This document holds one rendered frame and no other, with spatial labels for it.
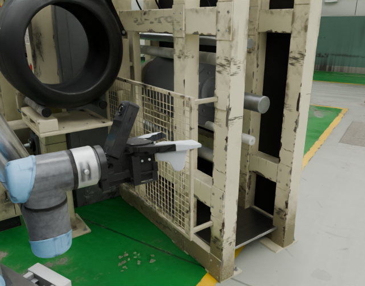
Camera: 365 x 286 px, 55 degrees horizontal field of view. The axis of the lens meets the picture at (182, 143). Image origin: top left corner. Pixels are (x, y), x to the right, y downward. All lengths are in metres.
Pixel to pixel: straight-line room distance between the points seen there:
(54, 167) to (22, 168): 0.05
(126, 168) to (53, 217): 0.16
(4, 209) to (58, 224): 1.88
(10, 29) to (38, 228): 1.13
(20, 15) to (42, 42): 0.43
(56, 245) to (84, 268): 1.44
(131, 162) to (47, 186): 0.16
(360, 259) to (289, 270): 0.44
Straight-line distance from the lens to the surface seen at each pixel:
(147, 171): 0.71
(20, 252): 2.39
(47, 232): 0.69
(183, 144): 0.69
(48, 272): 1.05
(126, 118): 0.68
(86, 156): 0.66
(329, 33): 10.41
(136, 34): 2.23
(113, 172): 0.70
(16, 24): 1.68
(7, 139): 0.75
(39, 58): 2.09
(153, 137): 0.79
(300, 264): 2.21
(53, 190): 0.65
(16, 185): 0.64
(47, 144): 2.19
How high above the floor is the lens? 1.30
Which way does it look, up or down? 19 degrees down
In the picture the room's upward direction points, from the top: straight up
